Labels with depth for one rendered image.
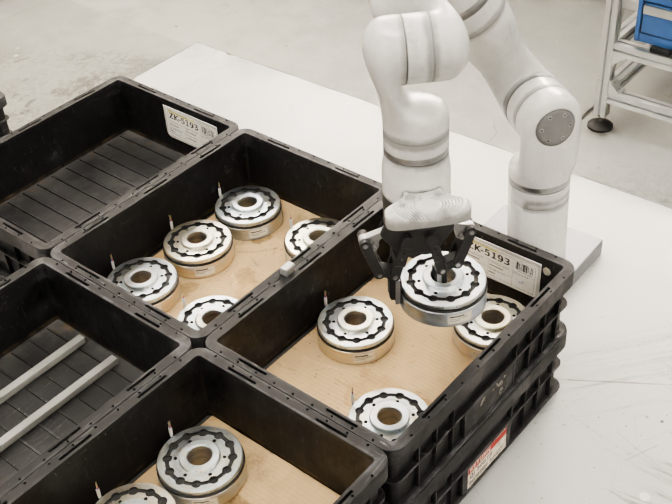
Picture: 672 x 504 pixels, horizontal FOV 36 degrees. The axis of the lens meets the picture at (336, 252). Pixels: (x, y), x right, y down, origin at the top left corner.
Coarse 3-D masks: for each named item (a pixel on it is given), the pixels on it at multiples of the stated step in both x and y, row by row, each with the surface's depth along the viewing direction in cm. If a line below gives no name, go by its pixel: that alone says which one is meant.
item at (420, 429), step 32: (352, 224) 145; (480, 224) 143; (320, 256) 140; (544, 256) 137; (544, 288) 132; (512, 320) 128; (224, 352) 126; (288, 384) 122; (384, 448) 113; (416, 448) 116
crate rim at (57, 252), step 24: (216, 144) 163; (288, 144) 162; (192, 168) 159; (336, 168) 156; (144, 192) 154; (72, 240) 145; (72, 264) 141; (120, 288) 137; (264, 288) 135; (192, 336) 129
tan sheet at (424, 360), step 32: (384, 288) 149; (288, 352) 140; (320, 352) 140; (416, 352) 139; (448, 352) 138; (320, 384) 135; (352, 384) 135; (384, 384) 135; (416, 384) 134; (448, 384) 134
